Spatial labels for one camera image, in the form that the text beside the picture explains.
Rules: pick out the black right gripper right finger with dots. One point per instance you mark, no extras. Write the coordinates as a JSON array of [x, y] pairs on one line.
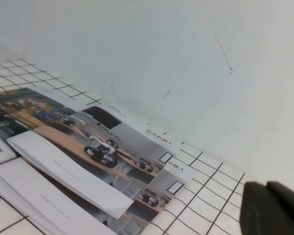
[[291, 208]]

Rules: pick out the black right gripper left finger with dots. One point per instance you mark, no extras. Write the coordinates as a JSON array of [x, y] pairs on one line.
[[257, 210]]

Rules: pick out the AgileX product brochure book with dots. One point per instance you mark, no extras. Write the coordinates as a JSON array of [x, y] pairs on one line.
[[88, 171]]

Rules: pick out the white black-grid tablecloth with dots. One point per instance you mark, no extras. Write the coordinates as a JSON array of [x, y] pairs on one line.
[[210, 195]]

